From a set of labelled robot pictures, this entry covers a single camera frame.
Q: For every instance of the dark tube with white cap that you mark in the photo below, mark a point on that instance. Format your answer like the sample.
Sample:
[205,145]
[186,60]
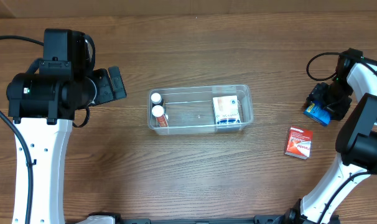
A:
[157,99]

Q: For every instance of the orange tube with white cap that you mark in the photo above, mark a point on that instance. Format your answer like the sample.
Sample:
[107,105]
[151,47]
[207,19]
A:
[159,113]

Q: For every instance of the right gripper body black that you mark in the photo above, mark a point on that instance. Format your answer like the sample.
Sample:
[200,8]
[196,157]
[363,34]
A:
[336,96]

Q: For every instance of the blue VapoDrops lozenge box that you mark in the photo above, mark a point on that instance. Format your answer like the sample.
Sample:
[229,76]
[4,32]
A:
[316,113]

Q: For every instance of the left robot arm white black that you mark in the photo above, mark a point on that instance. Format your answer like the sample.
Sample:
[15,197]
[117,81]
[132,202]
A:
[42,104]

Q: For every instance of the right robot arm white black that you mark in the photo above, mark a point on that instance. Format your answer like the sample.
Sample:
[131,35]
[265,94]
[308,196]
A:
[356,143]

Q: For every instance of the white Hansaplast plaster box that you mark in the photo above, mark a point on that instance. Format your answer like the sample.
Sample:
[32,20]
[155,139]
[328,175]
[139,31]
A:
[226,109]

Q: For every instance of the red Panadol box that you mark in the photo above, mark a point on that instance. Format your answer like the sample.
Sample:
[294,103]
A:
[299,142]

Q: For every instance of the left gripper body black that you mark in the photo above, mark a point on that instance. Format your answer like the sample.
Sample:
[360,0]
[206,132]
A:
[106,88]

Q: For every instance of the clear plastic container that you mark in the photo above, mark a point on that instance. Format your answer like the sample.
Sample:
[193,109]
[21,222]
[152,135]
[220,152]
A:
[190,110]

